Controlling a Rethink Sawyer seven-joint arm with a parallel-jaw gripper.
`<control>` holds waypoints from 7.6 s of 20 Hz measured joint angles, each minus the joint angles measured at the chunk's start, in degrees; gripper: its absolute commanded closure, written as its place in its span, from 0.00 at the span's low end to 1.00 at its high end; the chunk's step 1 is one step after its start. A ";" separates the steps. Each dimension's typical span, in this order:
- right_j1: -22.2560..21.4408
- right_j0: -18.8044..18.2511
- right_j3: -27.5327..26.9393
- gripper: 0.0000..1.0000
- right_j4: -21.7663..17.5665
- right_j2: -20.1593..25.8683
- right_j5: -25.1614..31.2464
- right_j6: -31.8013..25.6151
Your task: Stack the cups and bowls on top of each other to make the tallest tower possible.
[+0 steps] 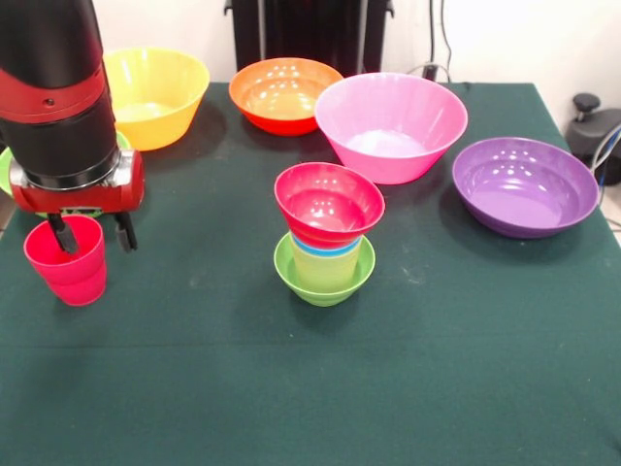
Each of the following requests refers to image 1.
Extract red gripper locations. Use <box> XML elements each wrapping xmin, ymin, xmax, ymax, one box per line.
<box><xmin>8</xmin><ymin>149</ymin><xmax>147</xmax><ymax>255</ymax></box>

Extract large green bowl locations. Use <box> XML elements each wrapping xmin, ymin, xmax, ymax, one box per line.
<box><xmin>0</xmin><ymin>130</ymin><xmax>133</xmax><ymax>220</ymax></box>

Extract yellow cup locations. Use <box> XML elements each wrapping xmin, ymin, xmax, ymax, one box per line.
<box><xmin>290</xmin><ymin>240</ymin><xmax>363</xmax><ymax>294</ymax></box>

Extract blue cup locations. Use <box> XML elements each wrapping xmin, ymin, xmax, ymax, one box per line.
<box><xmin>292</xmin><ymin>236</ymin><xmax>364</xmax><ymax>258</ymax></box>

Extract small red bowl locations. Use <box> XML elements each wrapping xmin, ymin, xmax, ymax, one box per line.
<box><xmin>274</xmin><ymin>162</ymin><xmax>386</xmax><ymax>250</ymax></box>

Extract small green bowl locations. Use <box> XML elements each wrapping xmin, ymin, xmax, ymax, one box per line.
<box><xmin>273</xmin><ymin>233</ymin><xmax>377</xmax><ymax>308</ymax></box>

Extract large yellow bowl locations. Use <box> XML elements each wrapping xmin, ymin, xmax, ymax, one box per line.
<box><xmin>102</xmin><ymin>47</ymin><xmax>212</xmax><ymax>152</ymax></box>

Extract dark green tablecloth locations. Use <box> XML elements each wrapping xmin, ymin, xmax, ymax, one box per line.
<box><xmin>0</xmin><ymin>81</ymin><xmax>621</xmax><ymax>466</ymax></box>

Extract orange bowl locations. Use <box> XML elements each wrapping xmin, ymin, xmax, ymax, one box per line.
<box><xmin>228</xmin><ymin>56</ymin><xmax>344</xmax><ymax>137</ymax></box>

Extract large pink bowl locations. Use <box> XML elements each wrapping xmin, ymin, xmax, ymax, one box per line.
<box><xmin>313</xmin><ymin>72</ymin><xmax>470</xmax><ymax>186</ymax></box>

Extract purple bowl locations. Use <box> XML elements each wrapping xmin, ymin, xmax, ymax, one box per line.
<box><xmin>451</xmin><ymin>136</ymin><xmax>601</xmax><ymax>239</ymax></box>

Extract white and blue cables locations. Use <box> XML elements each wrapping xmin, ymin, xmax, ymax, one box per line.
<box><xmin>590</xmin><ymin>123</ymin><xmax>621</xmax><ymax>195</ymax></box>

